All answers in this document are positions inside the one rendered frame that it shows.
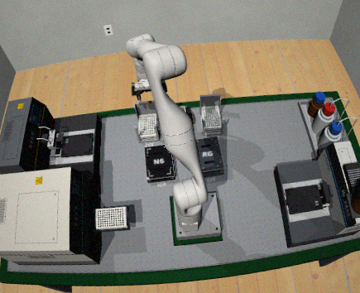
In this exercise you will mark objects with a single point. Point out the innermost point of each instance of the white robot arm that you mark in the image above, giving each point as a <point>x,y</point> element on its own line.
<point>177,128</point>

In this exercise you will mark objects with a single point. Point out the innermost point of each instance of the blue bottle cap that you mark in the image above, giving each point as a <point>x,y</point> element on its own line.
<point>319,97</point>
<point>336,129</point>

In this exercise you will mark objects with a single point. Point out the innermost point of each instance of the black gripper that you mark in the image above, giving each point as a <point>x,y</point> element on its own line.
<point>138,93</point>

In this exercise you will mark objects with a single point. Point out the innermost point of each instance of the black plate nest with label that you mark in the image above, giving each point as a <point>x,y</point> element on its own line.
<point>159,164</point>

